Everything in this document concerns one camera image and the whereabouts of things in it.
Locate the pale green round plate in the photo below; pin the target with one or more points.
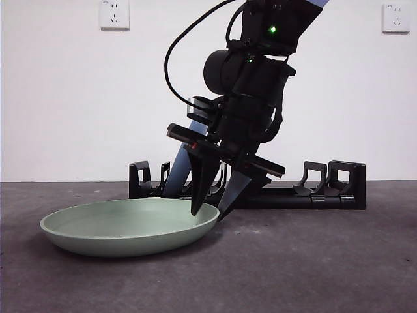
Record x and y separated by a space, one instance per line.
114 228

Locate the blue round plate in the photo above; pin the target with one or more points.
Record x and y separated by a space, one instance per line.
177 176

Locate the white wall socket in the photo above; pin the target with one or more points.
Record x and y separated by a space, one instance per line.
114 14
395 18

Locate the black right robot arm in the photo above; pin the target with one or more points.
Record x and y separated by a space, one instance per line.
254 75

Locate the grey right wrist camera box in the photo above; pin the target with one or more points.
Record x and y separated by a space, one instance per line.
199 108

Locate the black plastic plate rack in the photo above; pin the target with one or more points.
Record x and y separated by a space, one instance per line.
286 199

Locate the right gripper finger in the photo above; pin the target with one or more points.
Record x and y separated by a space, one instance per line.
233 192
203 176

